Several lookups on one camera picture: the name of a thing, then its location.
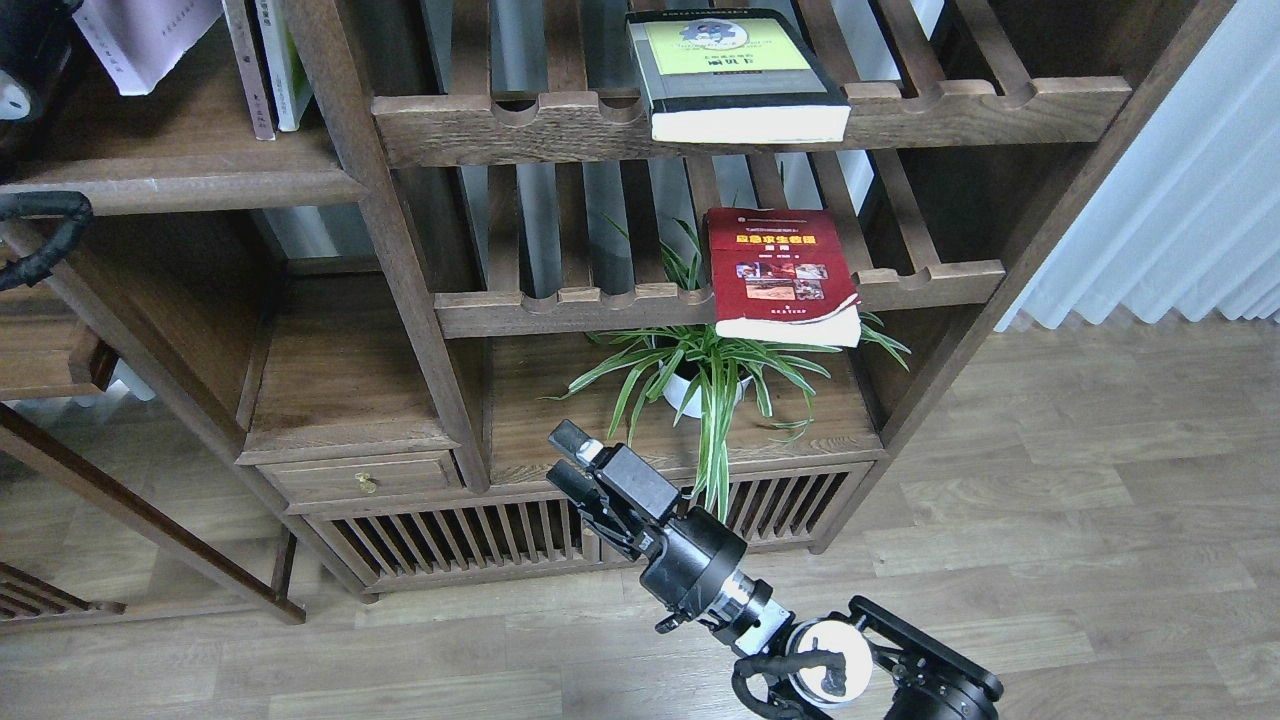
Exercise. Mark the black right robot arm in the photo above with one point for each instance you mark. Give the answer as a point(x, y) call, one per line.
point(784, 669)

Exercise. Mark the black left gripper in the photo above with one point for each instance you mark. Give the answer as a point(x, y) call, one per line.
point(35, 49)

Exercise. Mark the dark wooden bookshelf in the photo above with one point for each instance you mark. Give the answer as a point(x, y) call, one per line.
point(390, 289)

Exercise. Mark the white green upright book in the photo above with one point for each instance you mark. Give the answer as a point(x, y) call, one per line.
point(290, 87)

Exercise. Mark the brown upright book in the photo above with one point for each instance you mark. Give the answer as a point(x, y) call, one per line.
point(244, 35)

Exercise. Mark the pale lilac paperback book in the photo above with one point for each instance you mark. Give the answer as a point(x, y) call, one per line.
point(139, 42)

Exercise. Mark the yellow and black thick book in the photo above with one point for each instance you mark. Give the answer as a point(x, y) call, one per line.
point(734, 75)

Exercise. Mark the white curtain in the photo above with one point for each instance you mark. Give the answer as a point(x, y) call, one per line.
point(1187, 222)

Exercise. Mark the green spider plant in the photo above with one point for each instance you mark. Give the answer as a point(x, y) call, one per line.
point(647, 358)

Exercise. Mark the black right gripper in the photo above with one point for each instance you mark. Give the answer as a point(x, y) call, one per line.
point(632, 507)

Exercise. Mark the brass drawer knob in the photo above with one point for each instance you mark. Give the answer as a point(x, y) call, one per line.
point(366, 483)

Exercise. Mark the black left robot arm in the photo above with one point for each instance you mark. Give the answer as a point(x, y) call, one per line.
point(75, 211)

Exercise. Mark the white plant pot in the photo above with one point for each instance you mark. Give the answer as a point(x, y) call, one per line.
point(692, 383)

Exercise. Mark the red paperback book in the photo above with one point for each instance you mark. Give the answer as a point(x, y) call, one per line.
point(781, 276)

